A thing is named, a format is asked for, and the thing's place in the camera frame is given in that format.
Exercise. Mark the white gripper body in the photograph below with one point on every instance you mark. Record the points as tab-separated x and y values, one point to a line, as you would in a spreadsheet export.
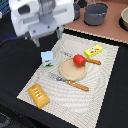
38	18

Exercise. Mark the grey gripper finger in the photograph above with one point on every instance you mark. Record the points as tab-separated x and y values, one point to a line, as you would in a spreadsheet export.
59	32
37	42

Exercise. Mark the light blue cup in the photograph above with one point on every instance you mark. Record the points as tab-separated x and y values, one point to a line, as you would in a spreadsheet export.
47	59

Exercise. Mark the red toy pepper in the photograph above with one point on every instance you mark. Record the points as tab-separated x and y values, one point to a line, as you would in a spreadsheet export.
79	60

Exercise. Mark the yellow butter box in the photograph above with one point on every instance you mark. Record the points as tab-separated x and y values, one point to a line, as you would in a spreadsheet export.
93	51

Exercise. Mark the toy bread loaf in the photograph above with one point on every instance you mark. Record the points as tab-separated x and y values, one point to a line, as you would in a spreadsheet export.
38	95

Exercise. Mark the small grey pot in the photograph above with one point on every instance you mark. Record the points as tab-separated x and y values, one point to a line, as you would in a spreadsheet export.
76	11

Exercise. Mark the blue dish rack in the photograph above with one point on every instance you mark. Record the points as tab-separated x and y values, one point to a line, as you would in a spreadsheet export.
4	6

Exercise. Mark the large grey pot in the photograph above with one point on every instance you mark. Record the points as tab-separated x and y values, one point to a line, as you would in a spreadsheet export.
95	13

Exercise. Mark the round wooden plate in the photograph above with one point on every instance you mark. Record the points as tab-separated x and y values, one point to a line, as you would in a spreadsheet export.
70	71

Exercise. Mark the brown wooden board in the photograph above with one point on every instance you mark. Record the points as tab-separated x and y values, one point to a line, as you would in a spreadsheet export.
109	29

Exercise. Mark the beige bowl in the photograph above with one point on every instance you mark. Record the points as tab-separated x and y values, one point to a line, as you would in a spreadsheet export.
124	16

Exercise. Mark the white woven placemat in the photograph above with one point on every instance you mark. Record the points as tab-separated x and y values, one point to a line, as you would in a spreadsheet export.
77	107

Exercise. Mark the knife with orange handle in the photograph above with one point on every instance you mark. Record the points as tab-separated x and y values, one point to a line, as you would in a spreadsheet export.
87	59

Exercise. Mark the fork with orange handle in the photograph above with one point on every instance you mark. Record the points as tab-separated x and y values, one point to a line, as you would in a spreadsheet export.
72	83

